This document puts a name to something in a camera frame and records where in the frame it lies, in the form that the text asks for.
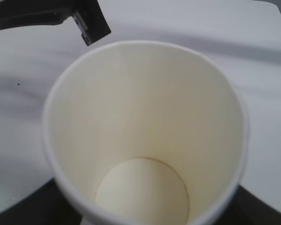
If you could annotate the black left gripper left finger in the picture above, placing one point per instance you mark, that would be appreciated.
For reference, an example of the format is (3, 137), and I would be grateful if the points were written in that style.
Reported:
(46, 206)

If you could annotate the white paper cup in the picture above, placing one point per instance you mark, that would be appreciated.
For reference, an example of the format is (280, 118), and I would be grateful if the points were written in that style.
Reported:
(146, 133)

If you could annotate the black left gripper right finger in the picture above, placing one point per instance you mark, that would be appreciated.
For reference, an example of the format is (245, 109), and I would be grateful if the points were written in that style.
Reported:
(246, 209)

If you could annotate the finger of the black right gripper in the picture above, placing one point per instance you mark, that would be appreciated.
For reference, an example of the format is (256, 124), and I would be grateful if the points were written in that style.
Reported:
(87, 15)

